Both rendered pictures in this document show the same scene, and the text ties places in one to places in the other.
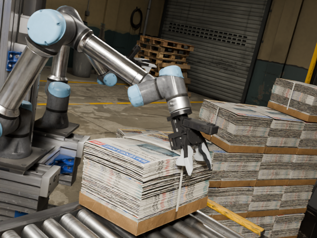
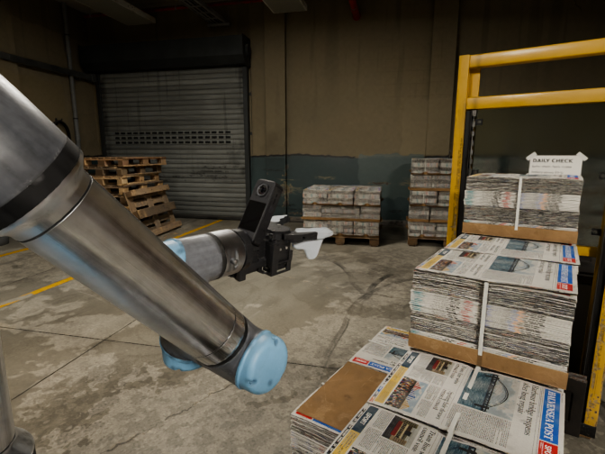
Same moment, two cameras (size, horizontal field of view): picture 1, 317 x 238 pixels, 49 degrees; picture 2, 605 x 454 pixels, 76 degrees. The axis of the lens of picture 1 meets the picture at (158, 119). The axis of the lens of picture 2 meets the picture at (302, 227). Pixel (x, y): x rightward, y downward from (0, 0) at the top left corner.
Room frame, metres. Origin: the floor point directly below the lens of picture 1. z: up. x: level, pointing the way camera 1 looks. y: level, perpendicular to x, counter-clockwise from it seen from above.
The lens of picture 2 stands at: (1.54, 0.46, 1.38)
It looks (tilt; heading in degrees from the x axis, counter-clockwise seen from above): 11 degrees down; 334
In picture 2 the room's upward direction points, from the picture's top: straight up
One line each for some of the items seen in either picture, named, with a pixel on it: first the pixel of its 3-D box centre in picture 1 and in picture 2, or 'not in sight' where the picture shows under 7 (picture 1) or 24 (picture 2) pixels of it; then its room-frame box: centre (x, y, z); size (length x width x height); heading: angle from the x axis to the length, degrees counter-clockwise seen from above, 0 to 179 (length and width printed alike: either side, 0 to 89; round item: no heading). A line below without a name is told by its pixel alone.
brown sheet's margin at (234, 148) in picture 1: (228, 138); (489, 336); (2.23, -0.48, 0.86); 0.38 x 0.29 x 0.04; 30
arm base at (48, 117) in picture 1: (55, 115); not in sight; (1.88, 0.56, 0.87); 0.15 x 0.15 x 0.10
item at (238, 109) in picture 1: (237, 108); (496, 267); (2.23, -0.48, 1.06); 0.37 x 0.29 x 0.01; 30
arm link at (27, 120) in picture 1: (15, 114); not in sight; (1.38, 0.58, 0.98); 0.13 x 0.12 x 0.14; 172
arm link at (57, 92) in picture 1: (58, 95); not in sight; (1.89, 0.57, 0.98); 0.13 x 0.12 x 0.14; 24
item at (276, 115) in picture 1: (269, 112); (510, 247); (2.36, -0.73, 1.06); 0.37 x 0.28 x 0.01; 30
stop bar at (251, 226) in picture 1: (214, 205); not in sight; (1.30, -0.29, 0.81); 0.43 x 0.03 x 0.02; 51
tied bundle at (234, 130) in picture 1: (231, 126); (491, 307); (2.23, -0.48, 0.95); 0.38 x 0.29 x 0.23; 30
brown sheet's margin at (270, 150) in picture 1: (261, 140); not in sight; (2.37, -0.73, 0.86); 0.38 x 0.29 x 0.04; 30
